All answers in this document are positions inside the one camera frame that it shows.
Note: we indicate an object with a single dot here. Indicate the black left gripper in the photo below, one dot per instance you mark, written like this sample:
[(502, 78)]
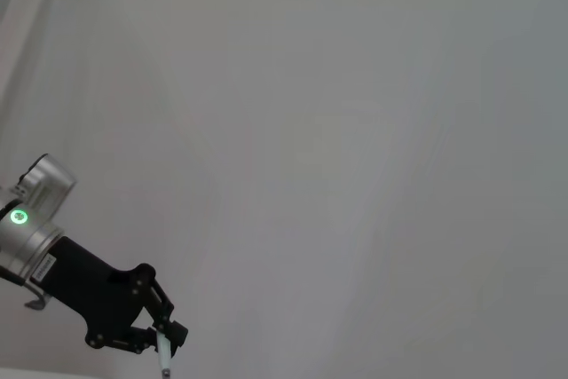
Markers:
[(89, 290)]

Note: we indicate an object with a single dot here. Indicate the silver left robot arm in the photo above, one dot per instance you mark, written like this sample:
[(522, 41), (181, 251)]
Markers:
[(40, 237)]

